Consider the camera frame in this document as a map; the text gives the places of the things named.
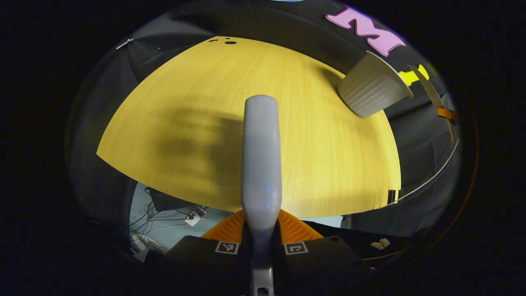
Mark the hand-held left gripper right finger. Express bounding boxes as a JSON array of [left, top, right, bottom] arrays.
[[273, 209, 367, 296]]

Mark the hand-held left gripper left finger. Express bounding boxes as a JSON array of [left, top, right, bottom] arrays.
[[164, 209, 252, 296]]

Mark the grey dustpan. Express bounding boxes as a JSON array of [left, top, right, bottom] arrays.
[[408, 64, 457, 143]]

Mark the small grey broom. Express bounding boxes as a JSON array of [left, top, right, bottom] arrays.
[[240, 95, 284, 296]]

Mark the wooden desktop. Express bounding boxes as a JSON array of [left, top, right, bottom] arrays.
[[96, 36, 402, 219]]

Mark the white power strip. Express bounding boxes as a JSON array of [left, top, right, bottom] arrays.
[[185, 207, 206, 227]]

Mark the thin grey cable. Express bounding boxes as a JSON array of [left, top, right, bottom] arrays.
[[388, 139, 459, 205]]

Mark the tangle of black cables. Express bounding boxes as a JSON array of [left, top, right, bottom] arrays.
[[131, 187, 231, 252]]

